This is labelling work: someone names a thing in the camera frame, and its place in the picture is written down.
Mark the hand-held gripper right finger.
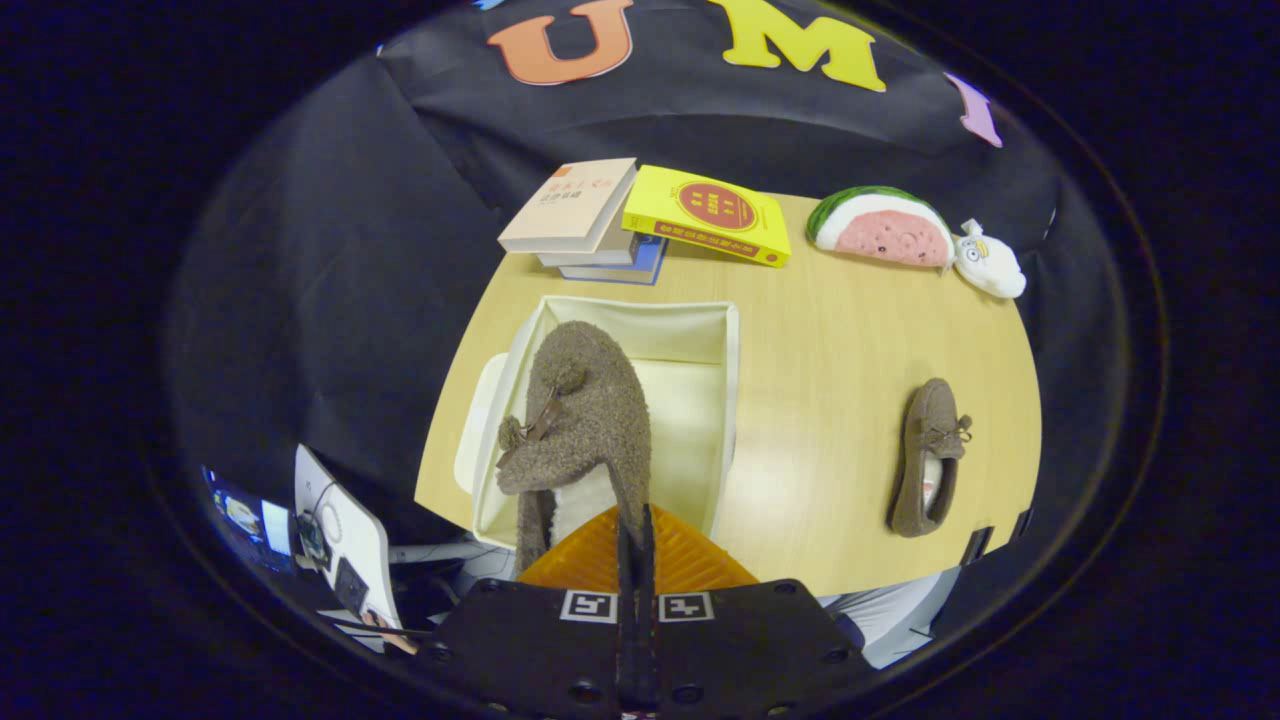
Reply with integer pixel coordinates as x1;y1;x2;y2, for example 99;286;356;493
640;503;876;716

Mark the computer screen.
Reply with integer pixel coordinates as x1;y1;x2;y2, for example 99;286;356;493
203;465;293;573

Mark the white plush toy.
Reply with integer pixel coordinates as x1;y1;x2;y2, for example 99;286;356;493
952;218;1028;300

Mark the brown fuzzy shoe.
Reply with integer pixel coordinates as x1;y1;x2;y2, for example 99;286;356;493
887;377;973;539
495;320;653;576

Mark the black backdrop cloth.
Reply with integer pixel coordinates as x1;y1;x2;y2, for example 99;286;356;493
165;0;1101;601

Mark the blue book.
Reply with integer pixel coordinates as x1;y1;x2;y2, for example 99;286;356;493
558;232;669;287

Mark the white board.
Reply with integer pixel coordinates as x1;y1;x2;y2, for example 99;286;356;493
293;444;419;656

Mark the watermelon plush toy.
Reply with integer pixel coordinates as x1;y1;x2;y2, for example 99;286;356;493
806;185;957;269

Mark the person's clothing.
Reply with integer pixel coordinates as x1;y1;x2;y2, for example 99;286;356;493
818;568;963;669

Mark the beige book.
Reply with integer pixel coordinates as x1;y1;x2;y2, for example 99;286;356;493
497;157;639;255

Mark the cream fabric storage box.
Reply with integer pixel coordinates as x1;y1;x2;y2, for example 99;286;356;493
453;294;742;551

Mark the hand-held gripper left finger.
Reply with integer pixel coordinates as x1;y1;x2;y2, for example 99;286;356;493
415;503;641;716

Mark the yellow book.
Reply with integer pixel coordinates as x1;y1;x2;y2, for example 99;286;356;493
621;164;793;269

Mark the white book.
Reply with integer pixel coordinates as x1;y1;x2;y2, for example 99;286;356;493
537;215;641;269

